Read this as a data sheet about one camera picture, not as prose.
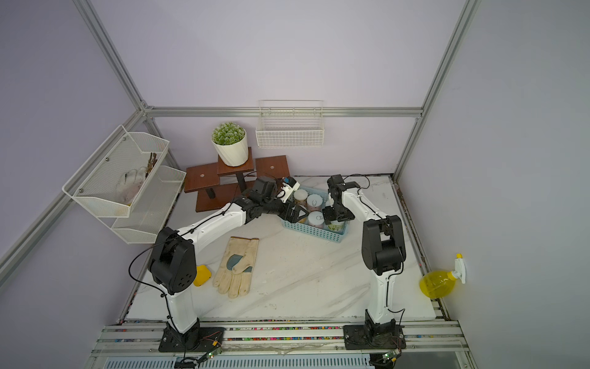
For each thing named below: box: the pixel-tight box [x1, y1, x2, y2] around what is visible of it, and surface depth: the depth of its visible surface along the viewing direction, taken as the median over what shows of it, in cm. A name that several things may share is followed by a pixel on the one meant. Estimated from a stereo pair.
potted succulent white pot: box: [210, 122, 249, 167], surface depth 88 cm
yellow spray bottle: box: [419, 252, 467, 300], surface depth 78 cm
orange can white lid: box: [306, 193, 324, 213], surface depth 106 cm
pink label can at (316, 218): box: [307, 210, 326, 228], surface depth 100 cm
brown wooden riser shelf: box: [184, 146, 291, 213], surface depth 105 cm
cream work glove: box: [212, 236, 259, 300], surface depth 90 cm
